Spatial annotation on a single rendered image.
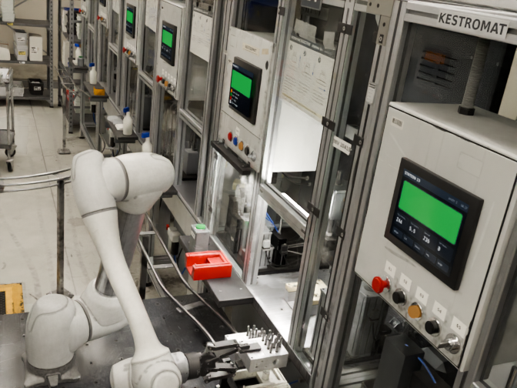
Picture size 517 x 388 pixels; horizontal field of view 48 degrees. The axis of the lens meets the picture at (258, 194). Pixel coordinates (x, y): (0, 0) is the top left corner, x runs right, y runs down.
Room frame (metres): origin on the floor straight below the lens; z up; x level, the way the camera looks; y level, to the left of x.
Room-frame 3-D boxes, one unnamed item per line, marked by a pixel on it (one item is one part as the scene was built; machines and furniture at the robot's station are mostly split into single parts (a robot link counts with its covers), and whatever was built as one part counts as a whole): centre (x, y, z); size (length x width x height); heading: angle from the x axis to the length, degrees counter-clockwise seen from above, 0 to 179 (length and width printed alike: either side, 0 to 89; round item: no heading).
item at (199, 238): (2.19, 0.21, 0.97); 0.08 x 0.08 x 0.12; 26
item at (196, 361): (1.40, 0.10, 0.96); 0.09 x 0.07 x 0.08; 117
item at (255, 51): (2.23, 0.00, 1.60); 0.42 x 0.29 x 0.46; 26
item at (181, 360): (1.37, 0.17, 0.96); 0.09 x 0.06 x 0.09; 27
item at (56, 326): (1.64, 0.63, 0.85); 0.18 x 0.16 x 0.22; 138
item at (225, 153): (2.17, 0.13, 1.37); 0.36 x 0.04 x 0.04; 26
